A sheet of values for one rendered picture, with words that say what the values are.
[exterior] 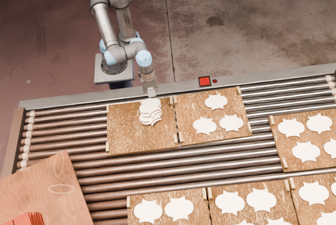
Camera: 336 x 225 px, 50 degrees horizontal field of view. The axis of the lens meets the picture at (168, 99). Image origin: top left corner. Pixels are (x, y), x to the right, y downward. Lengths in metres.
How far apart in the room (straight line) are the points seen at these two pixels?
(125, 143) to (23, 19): 2.88
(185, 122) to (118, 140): 0.40
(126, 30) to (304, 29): 2.28
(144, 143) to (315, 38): 2.44
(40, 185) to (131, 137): 0.55
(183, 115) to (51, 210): 0.89
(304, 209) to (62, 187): 1.21
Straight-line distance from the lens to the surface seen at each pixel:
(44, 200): 1.98
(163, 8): 4.26
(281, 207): 1.94
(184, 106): 2.19
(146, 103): 2.16
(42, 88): 3.82
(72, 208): 1.90
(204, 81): 2.31
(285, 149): 2.08
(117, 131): 2.16
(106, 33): 1.94
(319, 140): 2.15
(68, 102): 2.40
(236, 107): 2.18
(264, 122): 2.17
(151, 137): 2.09
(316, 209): 1.98
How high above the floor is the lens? 2.74
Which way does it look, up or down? 54 degrees down
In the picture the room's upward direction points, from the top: 9 degrees counter-clockwise
